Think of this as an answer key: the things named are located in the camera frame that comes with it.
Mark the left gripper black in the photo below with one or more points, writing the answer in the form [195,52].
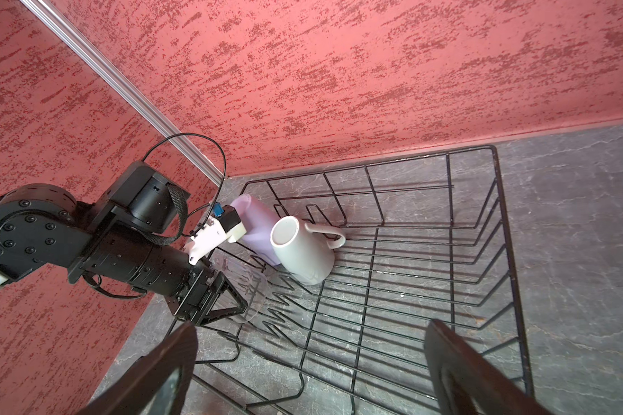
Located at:
[123,264]

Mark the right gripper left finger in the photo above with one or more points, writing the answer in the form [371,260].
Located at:
[156,383]

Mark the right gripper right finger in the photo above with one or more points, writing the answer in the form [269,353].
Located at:
[465,383]

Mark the lavender plastic cup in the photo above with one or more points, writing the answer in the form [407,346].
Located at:
[259,220]

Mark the white ceramic mug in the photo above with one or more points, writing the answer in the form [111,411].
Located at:
[306,250]

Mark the clear glass tumbler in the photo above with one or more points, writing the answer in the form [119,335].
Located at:
[247,279]

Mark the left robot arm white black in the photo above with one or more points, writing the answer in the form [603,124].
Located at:
[43,224]

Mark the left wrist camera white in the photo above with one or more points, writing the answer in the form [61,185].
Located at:
[223,224]

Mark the black wire dish rack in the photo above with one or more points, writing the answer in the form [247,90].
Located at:
[428,238]

